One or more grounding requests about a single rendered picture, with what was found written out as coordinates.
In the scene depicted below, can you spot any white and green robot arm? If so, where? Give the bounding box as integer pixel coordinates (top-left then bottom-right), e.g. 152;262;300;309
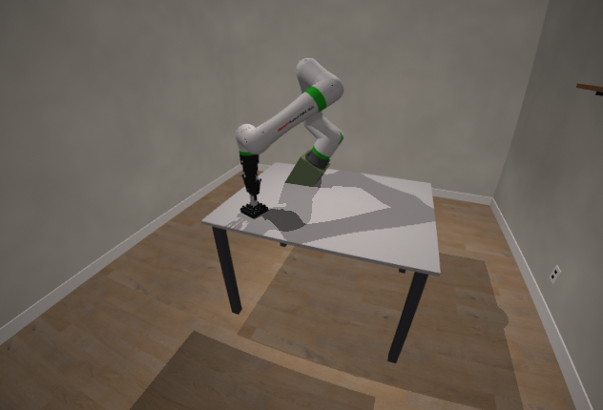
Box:
236;58;344;169

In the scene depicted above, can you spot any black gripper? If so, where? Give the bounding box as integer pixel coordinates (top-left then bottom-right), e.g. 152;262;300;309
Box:
241;164;261;207

